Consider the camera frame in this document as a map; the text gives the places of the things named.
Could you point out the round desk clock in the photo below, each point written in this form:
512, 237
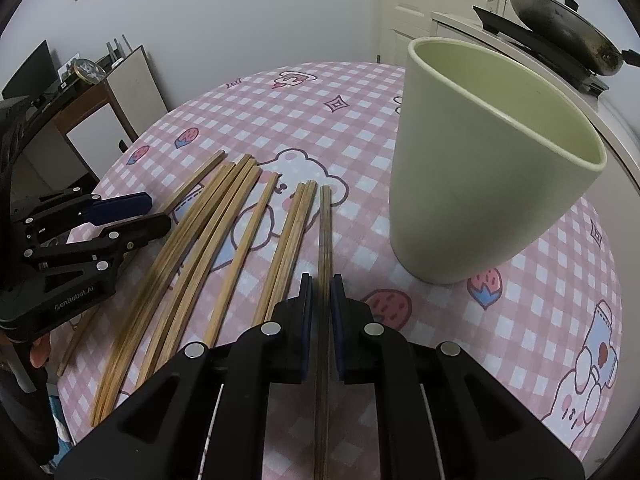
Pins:
89, 71

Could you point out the router with antennas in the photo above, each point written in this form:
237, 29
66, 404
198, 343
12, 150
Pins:
120, 50

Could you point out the brown white side cabinet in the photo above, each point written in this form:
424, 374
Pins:
135, 90

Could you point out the bunch of wooden chopsticks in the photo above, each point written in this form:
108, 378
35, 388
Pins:
296, 220

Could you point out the black monitor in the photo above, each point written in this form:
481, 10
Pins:
30, 72

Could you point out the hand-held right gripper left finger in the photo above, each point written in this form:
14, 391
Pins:
305, 340

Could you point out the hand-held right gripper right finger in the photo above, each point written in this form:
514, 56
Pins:
336, 335

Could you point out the person's left hand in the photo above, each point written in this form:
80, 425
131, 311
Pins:
40, 352

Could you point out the pale green cup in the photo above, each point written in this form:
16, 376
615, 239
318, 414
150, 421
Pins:
450, 210

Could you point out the black induction cooker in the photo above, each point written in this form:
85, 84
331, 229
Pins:
500, 22

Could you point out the dark metal wok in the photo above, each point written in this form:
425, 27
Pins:
560, 25

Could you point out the single bamboo chopstick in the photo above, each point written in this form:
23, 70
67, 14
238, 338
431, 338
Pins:
325, 240

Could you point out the pink checked bear tablecloth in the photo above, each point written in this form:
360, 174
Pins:
350, 135

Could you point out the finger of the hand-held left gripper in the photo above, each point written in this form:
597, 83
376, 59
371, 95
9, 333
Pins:
125, 205
145, 227

